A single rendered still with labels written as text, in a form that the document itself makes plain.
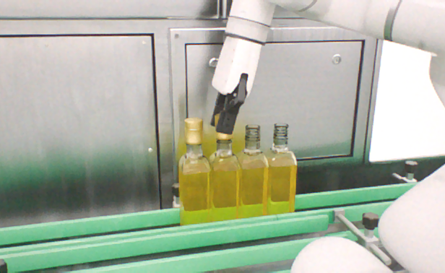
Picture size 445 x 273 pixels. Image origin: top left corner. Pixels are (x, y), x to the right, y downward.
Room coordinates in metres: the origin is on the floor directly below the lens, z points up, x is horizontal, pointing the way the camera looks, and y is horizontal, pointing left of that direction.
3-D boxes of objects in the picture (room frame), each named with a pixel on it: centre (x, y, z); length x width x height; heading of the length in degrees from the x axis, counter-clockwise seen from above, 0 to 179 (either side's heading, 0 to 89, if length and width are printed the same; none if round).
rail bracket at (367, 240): (0.66, -0.26, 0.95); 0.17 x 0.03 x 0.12; 13
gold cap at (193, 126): (0.72, 0.05, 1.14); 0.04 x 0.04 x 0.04
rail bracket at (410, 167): (0.91, -0.45, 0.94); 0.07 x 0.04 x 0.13; 13
